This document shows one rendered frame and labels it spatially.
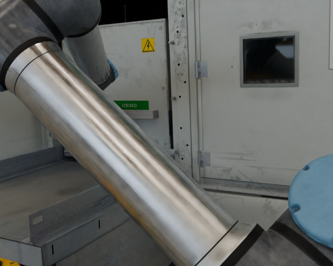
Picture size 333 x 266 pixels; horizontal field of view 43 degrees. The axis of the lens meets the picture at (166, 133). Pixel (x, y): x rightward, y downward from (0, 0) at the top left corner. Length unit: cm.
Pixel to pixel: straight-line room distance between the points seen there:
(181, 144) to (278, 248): 94
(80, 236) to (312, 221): 65
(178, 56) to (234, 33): 22
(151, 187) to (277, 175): 81
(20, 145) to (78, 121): 119
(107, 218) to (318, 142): 65
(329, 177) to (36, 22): 52
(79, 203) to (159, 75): 64
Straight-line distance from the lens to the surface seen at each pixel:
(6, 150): 180
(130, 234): 132
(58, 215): 107
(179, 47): 148
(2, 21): 77
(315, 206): 61
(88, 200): 115
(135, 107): 163
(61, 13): 78
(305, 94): 132
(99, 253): 121
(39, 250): 101
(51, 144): 187
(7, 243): 108
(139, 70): 161
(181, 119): 149
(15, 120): 182
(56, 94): 69
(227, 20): 139
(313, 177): 63
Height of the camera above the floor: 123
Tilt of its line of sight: 9 degrees down
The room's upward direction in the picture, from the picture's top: 2 degrees counter-clockwise
